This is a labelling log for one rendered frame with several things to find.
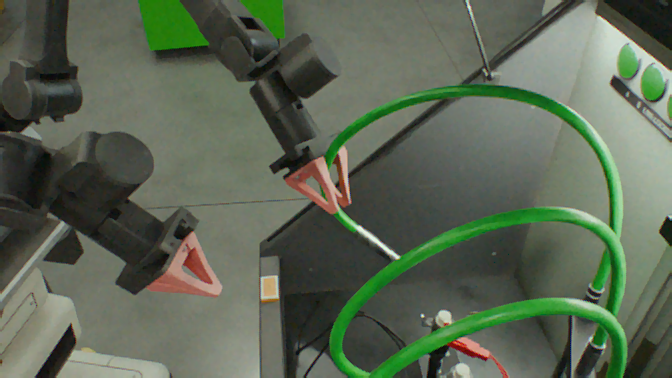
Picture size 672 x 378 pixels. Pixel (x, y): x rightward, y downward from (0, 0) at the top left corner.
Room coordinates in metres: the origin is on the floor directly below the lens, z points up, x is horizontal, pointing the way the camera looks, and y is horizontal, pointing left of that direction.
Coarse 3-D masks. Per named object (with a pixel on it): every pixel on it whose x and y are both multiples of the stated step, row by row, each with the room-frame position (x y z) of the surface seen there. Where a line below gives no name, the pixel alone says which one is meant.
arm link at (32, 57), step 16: (32, 0) 0.87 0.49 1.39; (48, 0) 0.86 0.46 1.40; (64, 0) 0.88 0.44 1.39; (32, 16) 0.86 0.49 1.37; (48, 16) 0.86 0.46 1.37; (64, 16) 0.88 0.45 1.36; (32, 32) 0.85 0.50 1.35; (48, 32) 0.85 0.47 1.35; (64, 32) 0.87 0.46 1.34; (32, 48) 0.84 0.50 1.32; (48, 48) 0.84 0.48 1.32; (64, 48) 0.87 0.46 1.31; (16, 64) 0.82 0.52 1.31; (32, 64) 0.82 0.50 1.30; (48, 64) 0.83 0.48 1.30; (64, 64) 0.86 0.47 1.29; (16, 80) 0.81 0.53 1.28; (32, 80) 0.81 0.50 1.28; (16, 96) 0.80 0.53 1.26; (32, 96) 0.79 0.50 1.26; (80, 96) 0.86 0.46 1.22; (16, 112) 0.79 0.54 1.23; (32, 112) 0.78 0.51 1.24
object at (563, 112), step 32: (416, 96) 0.54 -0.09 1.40; (448, 96) 0.53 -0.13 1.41; (512, 96) 0.51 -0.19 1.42; (544, 96) 0.51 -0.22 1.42; (352, 128) 0.56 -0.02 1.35; (576, 128) 0.49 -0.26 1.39; (608, 160) 0.48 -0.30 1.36; (608, 192) 0.48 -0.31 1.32; (352, 224) 0.56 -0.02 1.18; (608, 224) 0.48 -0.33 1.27; (608, 256) 0.47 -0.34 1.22
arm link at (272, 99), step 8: (272, 72) 0.65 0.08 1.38; (280, 72) 0.65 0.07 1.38; (264, 80) 0.65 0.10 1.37; (272, 80) 0.65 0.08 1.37; (280, 80) 0.65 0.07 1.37; (256, 88) 0.65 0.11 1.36; (264, 88) 0.64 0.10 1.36; (272, 88) 0.64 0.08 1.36; (280, 88) 0.64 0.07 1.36; (288, 88) 0.65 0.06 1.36; (256, 96) 0.64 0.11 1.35; (264, 96) 0.64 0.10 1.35; (272, 96) 0.63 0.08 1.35; (280, 96) 0.63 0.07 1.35; (288, 96) 0.64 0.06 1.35; (296, 96) 0.65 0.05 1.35; (256, 104) 0.64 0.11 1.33; (264, 104) 0.63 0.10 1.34; (272, 104) 0.63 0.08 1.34; (280, 104) 0.63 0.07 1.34; (288, 104) 0.63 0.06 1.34; (296, 104) 0.65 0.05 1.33; (264, 112) 0.63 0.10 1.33; (272, 112) 0.62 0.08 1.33
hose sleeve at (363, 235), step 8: (360, 232) 0.56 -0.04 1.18; (368, 232) 0.56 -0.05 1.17; (360, 240) 0.56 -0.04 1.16; (368, 240) 0.55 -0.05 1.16; (376, 240) 0.55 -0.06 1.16; (376, 248) 0.55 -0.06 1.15; (384, 248) 0.55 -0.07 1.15; (384, 256) 0.54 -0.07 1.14; (392, 256) 0.54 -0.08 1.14; (400, 256) 0.55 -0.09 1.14
